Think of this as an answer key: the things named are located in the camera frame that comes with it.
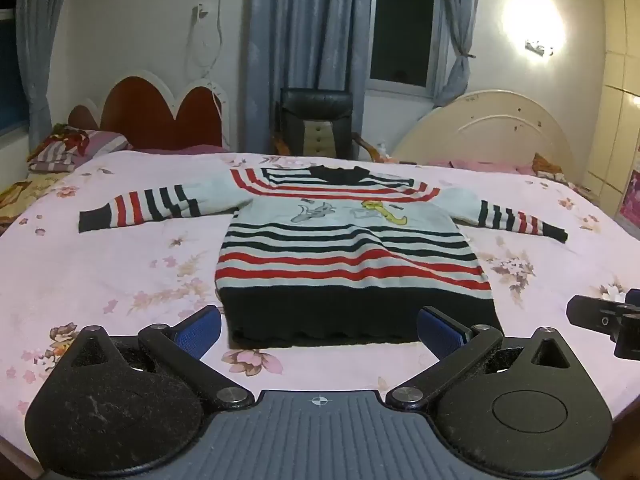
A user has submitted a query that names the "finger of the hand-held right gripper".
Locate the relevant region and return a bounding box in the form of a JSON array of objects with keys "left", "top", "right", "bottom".
[{"left": 566, "top": 295, "right": 632, "bottom": 342}]

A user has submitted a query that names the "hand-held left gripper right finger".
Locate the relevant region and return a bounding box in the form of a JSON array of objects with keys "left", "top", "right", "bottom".
[{"left": 385, "top": 305, "right": 573, "bottom": 411}]

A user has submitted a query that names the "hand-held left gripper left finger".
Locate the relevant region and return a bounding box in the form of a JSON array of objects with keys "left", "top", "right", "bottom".
[{"left": 65, "top": 305, "right": 256, "bottom": 411}]

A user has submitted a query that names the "striped knit sweater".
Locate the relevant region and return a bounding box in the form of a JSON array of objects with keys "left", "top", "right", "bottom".
[{"left": 78, "top": 165, "right": 570, "bottom": 348}]

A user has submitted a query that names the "pink floral bed sheet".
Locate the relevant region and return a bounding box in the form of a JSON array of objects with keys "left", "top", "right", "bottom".
[{"left": 0, "top": 152, "right": 640, "bottom": 461}]

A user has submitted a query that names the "cream wooden headboard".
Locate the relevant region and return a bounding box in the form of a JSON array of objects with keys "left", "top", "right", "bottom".
[{"left": 392, "top": 90, "right": 576, "bottom": 183}]

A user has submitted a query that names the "striped pillow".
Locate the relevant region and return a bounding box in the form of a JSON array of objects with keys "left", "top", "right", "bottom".
[{"left": 27, "top": 127, "right": 130, "bottom": 175}]

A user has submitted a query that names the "orange patterned blanket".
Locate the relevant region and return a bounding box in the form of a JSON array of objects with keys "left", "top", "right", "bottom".
[{"left": 0, "top": 169, "right": 57, "bottom": 233}]

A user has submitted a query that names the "red and white headboard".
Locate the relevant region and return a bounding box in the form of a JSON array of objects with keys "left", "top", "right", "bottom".
[{"left": 67, "top": 70, "right": 231, "bottom": 152}]

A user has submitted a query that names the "cream wardrobe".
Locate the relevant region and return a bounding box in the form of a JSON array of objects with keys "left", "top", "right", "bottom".
[{"left": 581, "top": 0, "right": 640, "bottom": 238}]

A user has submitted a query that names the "black leather armchair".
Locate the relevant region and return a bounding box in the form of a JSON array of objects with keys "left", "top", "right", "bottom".
[{"left": 272, "top": 87, "right": 373, "bottom": 161}]

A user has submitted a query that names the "dark window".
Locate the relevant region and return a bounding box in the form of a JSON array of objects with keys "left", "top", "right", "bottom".
[{"left": 370, "top": 0, "right": 447, "bottom": 96}]

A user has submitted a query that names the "tied blue-grey curtain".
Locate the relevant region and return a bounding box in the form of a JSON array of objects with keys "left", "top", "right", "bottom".
[{"left": 439, "top": 0, "right": 485, "bottom": 107}]

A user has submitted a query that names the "wide blue-grey curtain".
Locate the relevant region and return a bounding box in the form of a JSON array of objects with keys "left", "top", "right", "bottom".
[{"left": 244, "top": 0, "right": 372, "bottom": 156}]

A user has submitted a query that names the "wall lamp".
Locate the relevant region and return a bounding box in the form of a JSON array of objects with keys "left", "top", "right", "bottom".
[{"left": 524, "top": 38, "right": 556, "bottom": 58}]

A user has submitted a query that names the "white wall cable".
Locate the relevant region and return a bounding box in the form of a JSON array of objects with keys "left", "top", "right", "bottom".
[{"left": 186, "top": 3, "right": 225, "bottom": 83}]

